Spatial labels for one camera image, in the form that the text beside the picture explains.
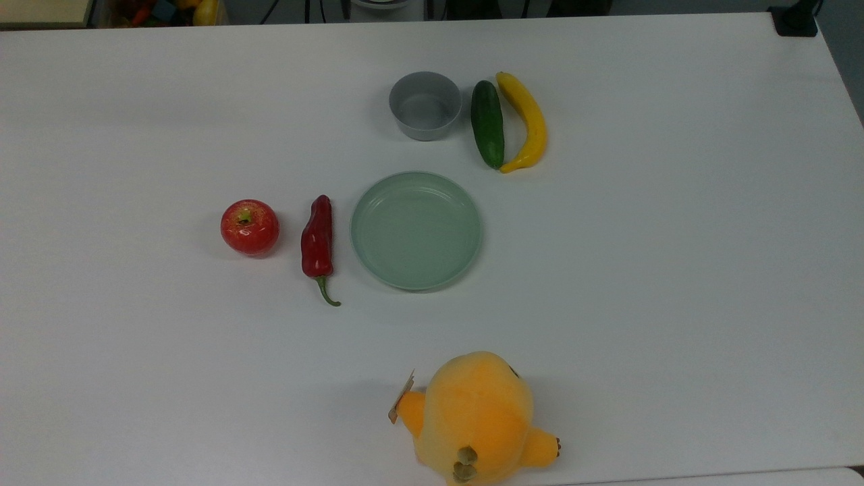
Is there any red apple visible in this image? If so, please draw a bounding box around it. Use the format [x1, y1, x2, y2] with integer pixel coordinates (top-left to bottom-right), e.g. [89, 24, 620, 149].
[220, 198, 281, 257]

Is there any pale green round plate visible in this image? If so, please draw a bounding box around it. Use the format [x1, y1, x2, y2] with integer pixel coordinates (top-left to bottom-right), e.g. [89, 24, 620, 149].
[350, 171, 483, 292]

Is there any cardboard hang tag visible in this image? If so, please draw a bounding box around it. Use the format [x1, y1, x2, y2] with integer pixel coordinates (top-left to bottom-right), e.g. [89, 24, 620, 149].
[387, 369, 416, 425]

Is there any box of colourful toys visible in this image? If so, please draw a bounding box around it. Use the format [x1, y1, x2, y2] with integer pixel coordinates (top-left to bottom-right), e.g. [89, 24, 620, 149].
[94, 0, 230, 28]

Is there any green cucumber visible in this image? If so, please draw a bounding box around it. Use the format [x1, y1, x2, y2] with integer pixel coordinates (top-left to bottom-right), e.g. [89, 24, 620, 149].
[470, 80, 506, 170]

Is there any yellow banana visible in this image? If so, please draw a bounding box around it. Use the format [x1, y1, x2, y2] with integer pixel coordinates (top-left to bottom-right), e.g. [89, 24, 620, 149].
[495, 72, 548, 174]

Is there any red chili pepper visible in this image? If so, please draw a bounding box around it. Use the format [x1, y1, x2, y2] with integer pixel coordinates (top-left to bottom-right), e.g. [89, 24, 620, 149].
[300, 194, 342, 308]

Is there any orange plush hamster toy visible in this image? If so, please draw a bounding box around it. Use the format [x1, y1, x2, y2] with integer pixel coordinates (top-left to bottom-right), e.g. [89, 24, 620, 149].
[395, 350, 562, 486]

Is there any small grey metal bowl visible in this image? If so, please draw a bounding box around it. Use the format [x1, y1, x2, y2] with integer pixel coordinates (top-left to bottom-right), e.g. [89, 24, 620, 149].
[389, 71, 463, 142]

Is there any wooden board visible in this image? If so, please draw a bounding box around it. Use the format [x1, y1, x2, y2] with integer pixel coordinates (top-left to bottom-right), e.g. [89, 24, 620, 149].
[0, 0, 94, 30]

